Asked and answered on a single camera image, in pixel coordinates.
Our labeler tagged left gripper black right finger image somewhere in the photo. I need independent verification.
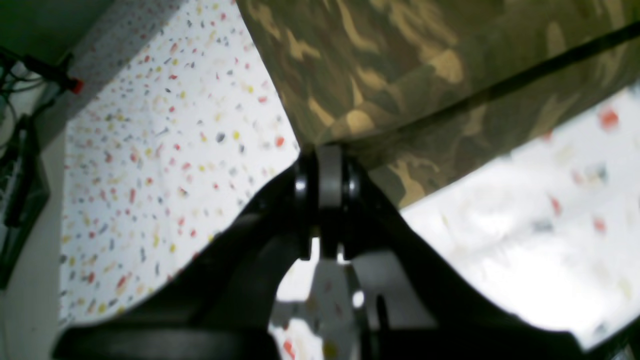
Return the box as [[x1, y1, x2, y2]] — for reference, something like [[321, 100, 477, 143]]
[[320, 145, 639, 360]]

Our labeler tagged left gripper white left finger image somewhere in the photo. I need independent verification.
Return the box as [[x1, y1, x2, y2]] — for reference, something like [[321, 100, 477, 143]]
[[52, 148, 318, 360]]

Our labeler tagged camouflage T-shirt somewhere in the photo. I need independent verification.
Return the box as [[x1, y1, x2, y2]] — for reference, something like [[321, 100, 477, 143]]
[[237, 0, 640, 208]]

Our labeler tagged red clamp left corner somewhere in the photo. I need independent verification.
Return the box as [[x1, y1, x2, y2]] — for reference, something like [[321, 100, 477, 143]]
[[22, 52, 84, 94]]

